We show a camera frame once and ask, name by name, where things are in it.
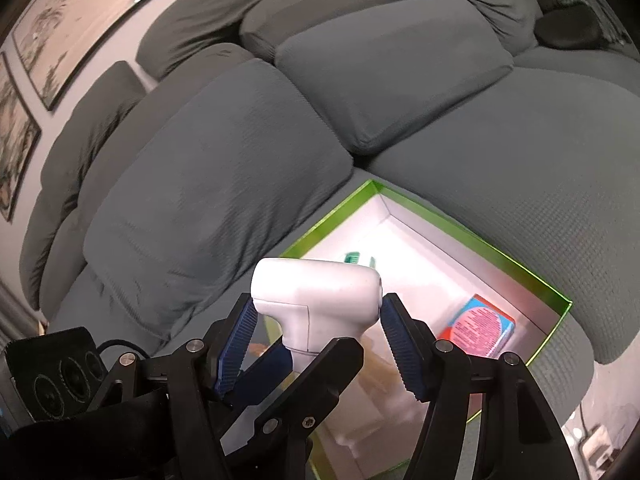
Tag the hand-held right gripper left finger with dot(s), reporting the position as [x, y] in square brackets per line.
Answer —
[235, 350]

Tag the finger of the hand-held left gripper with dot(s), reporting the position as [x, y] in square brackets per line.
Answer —
[320, 375]
[265, 372]

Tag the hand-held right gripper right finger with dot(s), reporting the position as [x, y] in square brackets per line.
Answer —
[405, 355]

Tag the beige object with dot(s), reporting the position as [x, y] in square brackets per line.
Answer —
[382, 370]

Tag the small red and blue box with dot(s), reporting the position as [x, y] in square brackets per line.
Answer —
[475, 322]

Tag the white handheld device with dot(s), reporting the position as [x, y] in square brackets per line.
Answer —
[320, 285]

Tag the green cardboard box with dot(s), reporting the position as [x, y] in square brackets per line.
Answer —
[425, 260]

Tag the grey sofa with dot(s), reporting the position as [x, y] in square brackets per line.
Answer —
[225, 185]

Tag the white power strip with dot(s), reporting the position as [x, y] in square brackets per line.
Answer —
[595, 442]

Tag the black round cushion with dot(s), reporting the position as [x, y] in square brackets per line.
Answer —
[567, 27]

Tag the dark cushion on sofa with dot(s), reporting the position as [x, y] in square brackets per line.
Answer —
[607, 15]

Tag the small framed wall picture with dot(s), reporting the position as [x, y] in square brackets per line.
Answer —
[12, 135]

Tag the large framed wall picture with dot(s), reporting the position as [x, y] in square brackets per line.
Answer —
[75, 20]

